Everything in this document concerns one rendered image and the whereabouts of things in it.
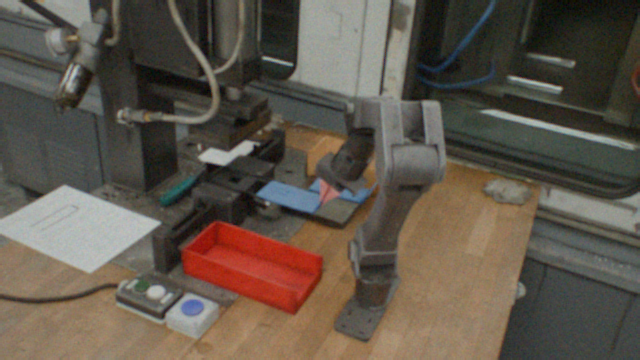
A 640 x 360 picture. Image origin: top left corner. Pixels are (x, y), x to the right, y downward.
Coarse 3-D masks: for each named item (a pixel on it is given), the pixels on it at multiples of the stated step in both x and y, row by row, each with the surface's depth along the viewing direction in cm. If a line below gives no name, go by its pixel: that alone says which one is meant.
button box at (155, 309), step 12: (144, 276) 110; (96, 288) 109; (120, 288) 107; (132, 288) 106; (168, 288) 107; (24, 300) 105; (36, 300) 105; (48, 300) 106; (60, 300) 106; (120, 300) 105; (132, 300) 104; (144, 300) 104; (156, 300) 104; (168, 300) 104; (144, 312) 104; (156, 312) 102
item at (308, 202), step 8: (272, 184) 131; (280, 184) 131; (264, 192) 128; (272, 192) 128; (296, 192) 129; (304, 192) 129; (280, 200) 125; (288, 200) 125; (296, 200) 126; (304, 200) 126; (312, 200) 126; (304, 208) 123; (312, 208) 123
